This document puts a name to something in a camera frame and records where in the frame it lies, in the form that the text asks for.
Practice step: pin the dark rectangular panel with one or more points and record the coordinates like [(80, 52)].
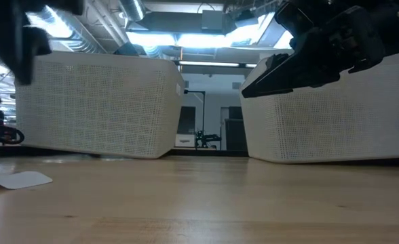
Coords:
[(187, 122)]

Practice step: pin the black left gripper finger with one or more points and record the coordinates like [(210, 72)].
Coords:
[(40, 42), (13, 47)]

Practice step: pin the white box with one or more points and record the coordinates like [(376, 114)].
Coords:
[(185, 140)]

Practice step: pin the black aluminium table frame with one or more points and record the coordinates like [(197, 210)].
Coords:
[(206, 153)]

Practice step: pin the grey ceiling box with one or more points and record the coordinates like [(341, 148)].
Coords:
[(213, 20)]

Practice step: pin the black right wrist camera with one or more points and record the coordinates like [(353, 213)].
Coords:
[(292, 18)]

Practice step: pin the white perforated plastic basket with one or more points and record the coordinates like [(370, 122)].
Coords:
[(321, 128), (101, 105)]

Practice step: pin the dark rectangular air duct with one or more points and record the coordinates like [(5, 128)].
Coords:
[(172, 22)]

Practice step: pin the black pole stand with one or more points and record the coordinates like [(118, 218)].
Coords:
[(203, 112)]

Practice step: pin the white flat card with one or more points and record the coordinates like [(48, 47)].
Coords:
[(23, 179)]

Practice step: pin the fluorescent tube light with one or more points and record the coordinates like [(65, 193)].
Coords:
[(209, 63)]

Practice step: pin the silver round air duct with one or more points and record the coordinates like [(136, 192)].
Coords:
[(133, 8)]

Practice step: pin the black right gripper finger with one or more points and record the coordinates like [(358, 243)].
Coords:
[(281, 61), (274, 83)]

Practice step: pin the small black background robot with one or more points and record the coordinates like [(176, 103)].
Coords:
[(206, 138)]

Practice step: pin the dark cabinet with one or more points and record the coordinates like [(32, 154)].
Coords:
[(235, 135)]

